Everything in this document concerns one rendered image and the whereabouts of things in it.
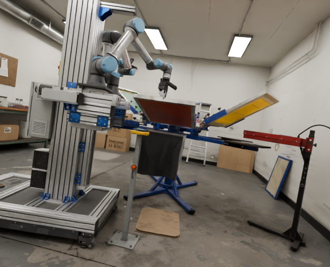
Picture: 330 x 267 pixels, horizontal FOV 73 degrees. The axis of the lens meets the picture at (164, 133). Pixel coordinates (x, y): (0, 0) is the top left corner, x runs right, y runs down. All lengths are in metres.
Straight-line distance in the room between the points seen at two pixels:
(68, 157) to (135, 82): 5.25
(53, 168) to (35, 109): 0.54
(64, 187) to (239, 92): 5.61
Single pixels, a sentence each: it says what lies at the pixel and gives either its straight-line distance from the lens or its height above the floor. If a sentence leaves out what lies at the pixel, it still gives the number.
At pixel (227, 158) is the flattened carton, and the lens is 6.71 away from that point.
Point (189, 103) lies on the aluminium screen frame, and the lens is 2.04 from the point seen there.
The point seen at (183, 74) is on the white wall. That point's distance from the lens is 6.93.
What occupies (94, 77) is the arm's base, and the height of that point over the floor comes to 1.32.
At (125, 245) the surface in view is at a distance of 2.09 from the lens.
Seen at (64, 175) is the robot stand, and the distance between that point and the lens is 2.22.
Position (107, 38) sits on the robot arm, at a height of 1.81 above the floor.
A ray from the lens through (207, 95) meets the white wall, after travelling 6.80.
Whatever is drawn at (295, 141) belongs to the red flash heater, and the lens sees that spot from 2.60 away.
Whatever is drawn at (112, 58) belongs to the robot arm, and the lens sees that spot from 1.80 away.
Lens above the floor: 1.06
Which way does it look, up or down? 3 degrees down
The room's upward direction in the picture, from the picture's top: 9 degrees clockwise
